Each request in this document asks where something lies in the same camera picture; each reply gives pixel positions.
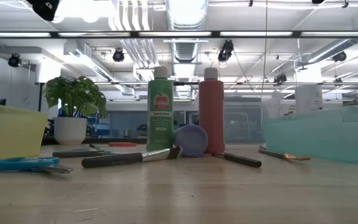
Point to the green plant in white pot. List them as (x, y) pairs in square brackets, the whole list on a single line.
[(70, 130)]

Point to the thin black pen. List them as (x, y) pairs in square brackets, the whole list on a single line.
[(94, 146)]

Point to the clear plastic bin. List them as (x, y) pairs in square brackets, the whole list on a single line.
[(244, 124)]

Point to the teal plastic bin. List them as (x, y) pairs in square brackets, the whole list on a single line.
[(322, 137)]

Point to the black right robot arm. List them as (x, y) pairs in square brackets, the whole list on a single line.
[(318, 1)]

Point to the red paint bottle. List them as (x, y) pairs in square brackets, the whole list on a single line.
[(211, 118)]

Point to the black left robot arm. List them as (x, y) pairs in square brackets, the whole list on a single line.
[(43, 9)]

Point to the black ceiling spotlight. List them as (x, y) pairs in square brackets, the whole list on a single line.
[(225, 51), (340, 56), (14, 60), (280, 78), (118, 56)]

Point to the silver ventilation duct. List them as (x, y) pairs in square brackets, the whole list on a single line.
[(331, 49), (186, 49)]

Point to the yellow plastic bin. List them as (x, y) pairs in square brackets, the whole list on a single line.
[(8, 133)]

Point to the blue paint bottle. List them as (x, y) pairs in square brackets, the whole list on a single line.
[(191, 140)]

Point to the slim black silver-ferrule brush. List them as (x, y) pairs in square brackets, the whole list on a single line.
[(241, 160)]

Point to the gold-ferrule paint brush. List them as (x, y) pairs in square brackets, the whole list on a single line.
[(275, 154)]

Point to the white column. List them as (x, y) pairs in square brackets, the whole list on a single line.
[(309, 96)]

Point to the green paint bottle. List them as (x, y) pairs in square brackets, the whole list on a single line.
[(160, 130)]

